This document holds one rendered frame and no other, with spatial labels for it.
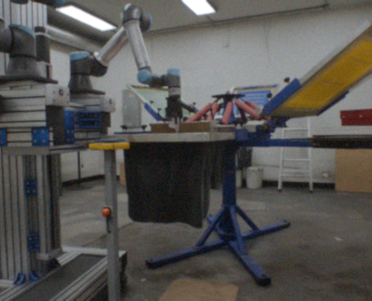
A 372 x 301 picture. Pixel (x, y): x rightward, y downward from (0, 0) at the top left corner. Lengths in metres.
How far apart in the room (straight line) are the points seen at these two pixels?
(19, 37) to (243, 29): 5.25
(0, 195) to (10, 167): 0.16
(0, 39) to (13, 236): 0.99
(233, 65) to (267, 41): 0.72
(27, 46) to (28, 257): 1.07
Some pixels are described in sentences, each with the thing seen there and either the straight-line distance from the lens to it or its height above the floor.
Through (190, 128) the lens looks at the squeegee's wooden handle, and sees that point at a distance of 1.88.
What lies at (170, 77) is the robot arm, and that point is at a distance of 1.92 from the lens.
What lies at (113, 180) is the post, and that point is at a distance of 1.54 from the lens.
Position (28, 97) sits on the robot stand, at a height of 1.16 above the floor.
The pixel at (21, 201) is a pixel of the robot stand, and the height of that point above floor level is 0.65.
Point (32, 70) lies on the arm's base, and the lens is 1.69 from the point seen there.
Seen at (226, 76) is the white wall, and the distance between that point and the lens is 6.47.
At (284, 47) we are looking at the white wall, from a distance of 6.36.
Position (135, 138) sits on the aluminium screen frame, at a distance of 1.67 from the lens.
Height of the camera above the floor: 0.99
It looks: 3 degrees down
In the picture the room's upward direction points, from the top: 1 degrees counter-clockwise
